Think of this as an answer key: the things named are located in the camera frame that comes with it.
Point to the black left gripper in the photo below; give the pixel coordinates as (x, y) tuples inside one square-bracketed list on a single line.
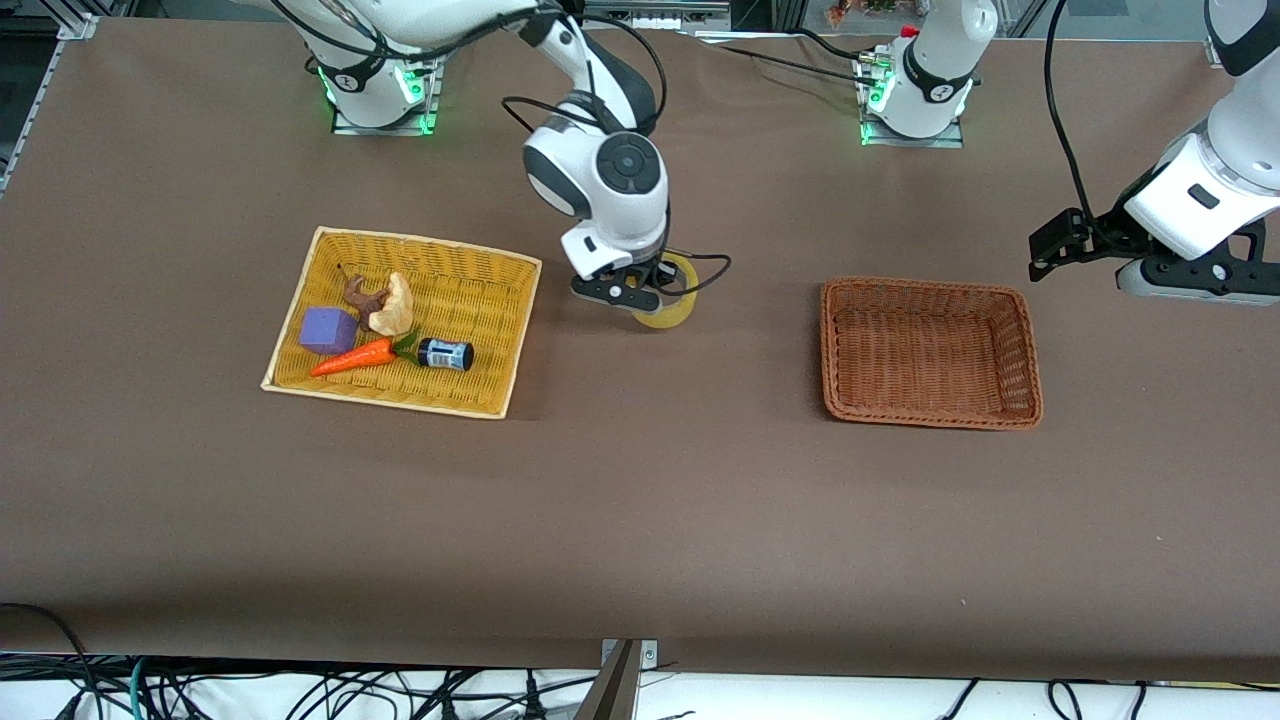
[(1103, 236)]

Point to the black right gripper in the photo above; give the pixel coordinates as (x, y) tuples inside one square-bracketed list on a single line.
[(659, 277)]

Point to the yellow clear tape roll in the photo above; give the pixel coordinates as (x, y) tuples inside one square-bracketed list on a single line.
[(672, 316)]

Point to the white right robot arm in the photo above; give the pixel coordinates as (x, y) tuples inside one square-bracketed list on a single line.
[(600, 200)]

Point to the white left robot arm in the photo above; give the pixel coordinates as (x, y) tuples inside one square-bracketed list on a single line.
[(1245, 110)]

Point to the brown wicker basket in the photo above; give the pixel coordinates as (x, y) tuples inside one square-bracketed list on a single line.
[(930, 350)]

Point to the yellow wicker basket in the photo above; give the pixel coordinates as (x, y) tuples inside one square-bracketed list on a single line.
[(470, 390)]

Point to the small black bottle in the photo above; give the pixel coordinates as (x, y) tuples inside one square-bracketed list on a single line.
[(445, 357)]

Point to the beige toy bread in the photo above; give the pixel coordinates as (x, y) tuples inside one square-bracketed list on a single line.
[(396, 306)]

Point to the brown toy figure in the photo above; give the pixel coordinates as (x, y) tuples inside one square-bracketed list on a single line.
[(357, 294)]

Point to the orange background object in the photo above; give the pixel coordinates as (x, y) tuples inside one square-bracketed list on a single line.
[(865, 8)]

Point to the orange toy carrot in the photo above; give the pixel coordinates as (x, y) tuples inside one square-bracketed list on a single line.
[(350, 358)]

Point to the purple foam cube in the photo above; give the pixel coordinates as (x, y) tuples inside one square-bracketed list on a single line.
[(328, 331)]

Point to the grey metal pole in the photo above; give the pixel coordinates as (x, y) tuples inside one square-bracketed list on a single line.
[(610, 695)]

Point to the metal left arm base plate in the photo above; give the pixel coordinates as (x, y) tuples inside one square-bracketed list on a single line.
[(950, 140)]

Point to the aluminium frame profile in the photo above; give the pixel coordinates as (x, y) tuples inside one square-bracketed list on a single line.
[(655, 12)]

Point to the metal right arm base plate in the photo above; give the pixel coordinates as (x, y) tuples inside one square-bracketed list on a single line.
[(345, 125)]

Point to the metal table edge bracket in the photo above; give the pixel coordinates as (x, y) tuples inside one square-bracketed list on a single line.
[(648, 653)]

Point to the aluminium table side rail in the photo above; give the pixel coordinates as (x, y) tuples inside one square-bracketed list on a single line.
[(40, 95)]

